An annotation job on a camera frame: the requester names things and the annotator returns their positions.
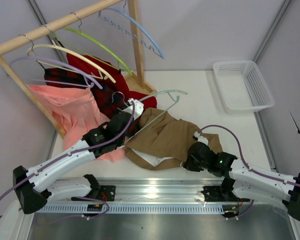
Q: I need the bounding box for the sage green plastic hanger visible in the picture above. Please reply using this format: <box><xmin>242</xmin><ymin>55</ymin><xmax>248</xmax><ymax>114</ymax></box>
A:
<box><xmin>119</xmin><ymin>89</ymin><xmax>188</xmax><ymax>149</ymax></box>

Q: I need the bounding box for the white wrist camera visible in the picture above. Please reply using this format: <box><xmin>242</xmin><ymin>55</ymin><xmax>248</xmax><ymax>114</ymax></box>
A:
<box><xmin>122</xmin><ymin>98</ymin><xmax>144</xmax><ymax>120</ymax></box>
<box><xmin>192</xmin><ymin>131</ymin><xmax>209</xmax><ymax>145</ymax></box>

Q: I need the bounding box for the light blue plastic hanger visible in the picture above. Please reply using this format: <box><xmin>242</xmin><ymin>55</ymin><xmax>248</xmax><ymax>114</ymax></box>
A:
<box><xmin>98</xmin><ymin>0</ymin><xmax>165</xmax><ymax>60</ymax></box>

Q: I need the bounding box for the pink skirt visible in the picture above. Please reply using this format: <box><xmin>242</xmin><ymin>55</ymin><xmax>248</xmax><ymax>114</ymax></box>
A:
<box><xmin>28</xmin><ymin>85</ymin><xmax>110</xmax><ymax>150</ymax></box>

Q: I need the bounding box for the aluminium mounting rail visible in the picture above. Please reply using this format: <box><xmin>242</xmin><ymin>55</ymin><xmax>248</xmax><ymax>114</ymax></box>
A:
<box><xmin>24</xmin><ymin>177</ymin><xmax>241</xmax><ymax>205</ymax></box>

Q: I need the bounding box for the red black plaid skirt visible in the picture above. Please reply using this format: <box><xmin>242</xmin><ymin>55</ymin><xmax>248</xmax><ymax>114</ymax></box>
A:
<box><xmin>55</xmin><ymin>80</ymin><xmax>127</xmax><ymax>119</ymax></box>

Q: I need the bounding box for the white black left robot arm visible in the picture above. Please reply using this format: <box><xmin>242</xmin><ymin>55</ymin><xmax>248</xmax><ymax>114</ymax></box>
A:
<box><xmin>12</xmin><ymin>110</ymin><xmax>142</xmax><ymax>215</ymax></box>

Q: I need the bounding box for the wooden clothes rack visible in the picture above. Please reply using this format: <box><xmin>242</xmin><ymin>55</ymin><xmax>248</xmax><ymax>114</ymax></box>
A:
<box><xmin>0</xmin><ymin>0</ymin><xmax>158</xmax><ymax>138</ymax></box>

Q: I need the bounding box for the white plastic basket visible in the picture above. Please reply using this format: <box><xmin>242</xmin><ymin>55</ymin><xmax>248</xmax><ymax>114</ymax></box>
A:
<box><xmin>213</xmin><ymin>60</ymin><xmax>275</xmax><ymax>114</ymax></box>

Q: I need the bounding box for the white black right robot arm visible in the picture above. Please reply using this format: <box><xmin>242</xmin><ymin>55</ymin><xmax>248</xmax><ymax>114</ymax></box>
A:
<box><xmin>184</xmin><ymin>142</ymin><xmax>300</xmax><ymax>222</ymax></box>

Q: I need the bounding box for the lime green plastic hanger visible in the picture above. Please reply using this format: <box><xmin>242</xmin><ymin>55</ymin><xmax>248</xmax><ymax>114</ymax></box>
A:
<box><xmin>41</xmin><ymin>24</ymin><xmax>133</xmax><ymax>76</ymax></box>

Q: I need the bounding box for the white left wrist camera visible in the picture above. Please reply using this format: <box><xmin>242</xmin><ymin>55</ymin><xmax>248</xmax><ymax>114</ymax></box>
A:
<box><xmin>122</xmin><ymin>98</ymin><xmax>144</xmax><ymax>120</ymax></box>

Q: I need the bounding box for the tan brown skirt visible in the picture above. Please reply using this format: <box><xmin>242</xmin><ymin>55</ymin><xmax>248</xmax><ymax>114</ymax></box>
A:
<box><xmin>122</xmin><ymin>107</ymin><xmax>224</xmax><ymax>172</ymax></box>

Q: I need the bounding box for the cream plastic hanger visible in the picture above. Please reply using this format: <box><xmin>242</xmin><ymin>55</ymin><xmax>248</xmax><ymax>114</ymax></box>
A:
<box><xmin>26</xmin><ymin>34</ymin><xmax>116</xmax><ymax>85</ymax></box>

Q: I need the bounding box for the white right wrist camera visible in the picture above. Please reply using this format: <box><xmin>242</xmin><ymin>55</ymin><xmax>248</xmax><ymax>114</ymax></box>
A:
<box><xmin>192</xmin><ymin>131</ymin><xmax>209</xmax><ymax>145</ymax></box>

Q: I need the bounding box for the lilac plastic hanger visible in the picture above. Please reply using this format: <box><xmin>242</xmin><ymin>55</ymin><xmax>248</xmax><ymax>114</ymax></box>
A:
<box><xmin>9</xmin><ymin>56</ymin><xmax>103</xmax><ymax>90</ymax></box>

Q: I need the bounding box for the white slotted cable duct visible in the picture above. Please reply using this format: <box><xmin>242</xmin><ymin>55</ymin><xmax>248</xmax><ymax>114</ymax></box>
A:
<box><xmin>38</xmin><ymin>203</ymin><xmax>225</xmax><ymax>215</ymax></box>

